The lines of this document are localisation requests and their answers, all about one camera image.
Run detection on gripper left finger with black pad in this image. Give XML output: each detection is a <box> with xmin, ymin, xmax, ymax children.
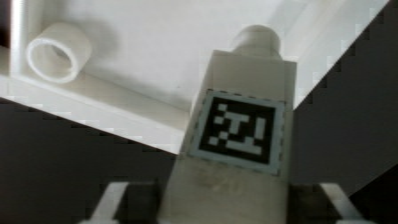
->
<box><xmin>76</xmin><ymin>181</ymin><xmax>159</xmax><ymax>224</ymax></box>

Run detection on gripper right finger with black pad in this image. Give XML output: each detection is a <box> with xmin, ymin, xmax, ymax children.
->
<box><xmin>286</xmin><ymin>183</ymin><xmax>376</xmax><ymax>224</ymax></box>

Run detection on white table leg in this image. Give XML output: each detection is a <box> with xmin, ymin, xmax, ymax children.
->
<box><xmin>158</xmin><ymin>25</ymin><xmax>294</xmax><ymax>224</ymax></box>

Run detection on white square tabletop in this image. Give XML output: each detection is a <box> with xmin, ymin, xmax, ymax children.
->
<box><xmin>0</xmin><ymin>0</ymin><xmax>389</xmax><ymax>152</ymax></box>

